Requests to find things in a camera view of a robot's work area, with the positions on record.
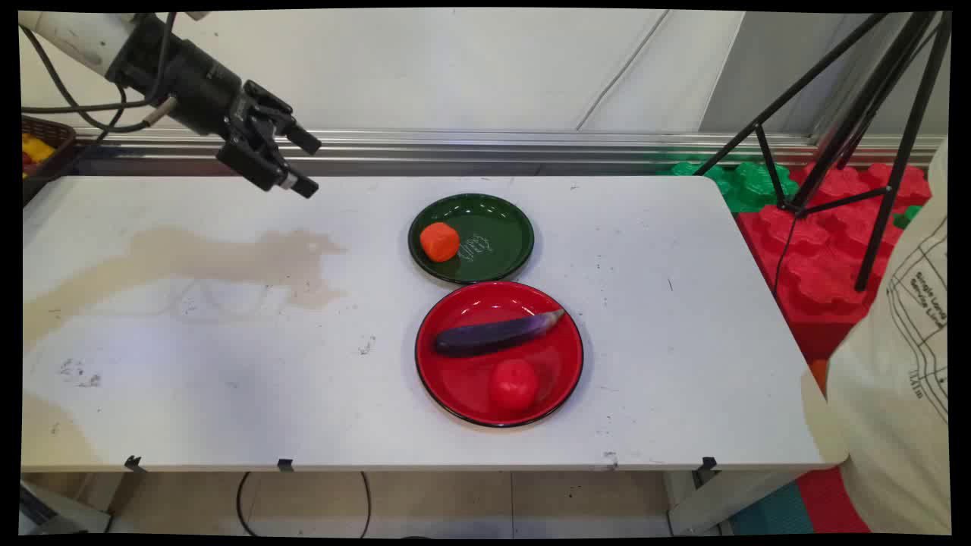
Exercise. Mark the green foam block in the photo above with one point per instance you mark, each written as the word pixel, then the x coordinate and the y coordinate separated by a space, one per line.
pixel 747 186

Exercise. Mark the red floor mat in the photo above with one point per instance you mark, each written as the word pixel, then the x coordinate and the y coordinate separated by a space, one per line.
pixel 831 504

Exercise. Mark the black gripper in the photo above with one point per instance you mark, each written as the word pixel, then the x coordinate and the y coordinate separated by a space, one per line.
pixel 193 85

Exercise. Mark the teal floor mat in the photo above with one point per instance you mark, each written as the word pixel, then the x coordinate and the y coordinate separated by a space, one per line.
pixel 770 512

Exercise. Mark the aluminium wall rail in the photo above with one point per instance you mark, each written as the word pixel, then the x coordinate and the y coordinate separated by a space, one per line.
pixel 493 144

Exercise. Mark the red toy tomato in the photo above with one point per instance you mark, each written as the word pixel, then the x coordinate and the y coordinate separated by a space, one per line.
pixel 513 385

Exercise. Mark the dark green plate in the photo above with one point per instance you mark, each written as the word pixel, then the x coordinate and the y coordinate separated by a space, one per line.
pixel 489 239

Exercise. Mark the purple toy eggplant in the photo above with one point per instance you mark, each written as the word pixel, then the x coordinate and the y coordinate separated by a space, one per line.
pixel 489 335

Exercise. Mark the white table leg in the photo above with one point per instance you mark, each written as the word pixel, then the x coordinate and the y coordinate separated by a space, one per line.
pixel 721 500

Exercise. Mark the yellow toy in basket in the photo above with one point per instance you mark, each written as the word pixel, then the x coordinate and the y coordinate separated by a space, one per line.
pixel 36 148

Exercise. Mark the person in cream shirt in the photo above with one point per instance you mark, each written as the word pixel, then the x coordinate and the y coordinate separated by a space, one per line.
pixel 891 409

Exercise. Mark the red foam block stack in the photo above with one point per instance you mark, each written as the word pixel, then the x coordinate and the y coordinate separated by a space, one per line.
pixel 815 262

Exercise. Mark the orange toy fruit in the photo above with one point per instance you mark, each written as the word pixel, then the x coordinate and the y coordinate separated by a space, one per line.
pixel 439 242

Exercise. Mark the black tripod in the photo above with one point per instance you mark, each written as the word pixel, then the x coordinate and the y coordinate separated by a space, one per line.
pixel 857 121

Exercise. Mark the grey table leg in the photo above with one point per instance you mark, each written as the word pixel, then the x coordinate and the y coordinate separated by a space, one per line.
pixel 61 514

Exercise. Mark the dark woven basket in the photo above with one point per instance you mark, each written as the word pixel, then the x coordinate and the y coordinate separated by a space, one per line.
pixel 54 136

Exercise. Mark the small green foam piece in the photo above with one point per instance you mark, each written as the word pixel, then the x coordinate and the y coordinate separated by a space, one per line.
pixel 906 216

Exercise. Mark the red plate with black rim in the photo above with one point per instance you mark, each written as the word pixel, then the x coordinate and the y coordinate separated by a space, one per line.
pixel 474 383

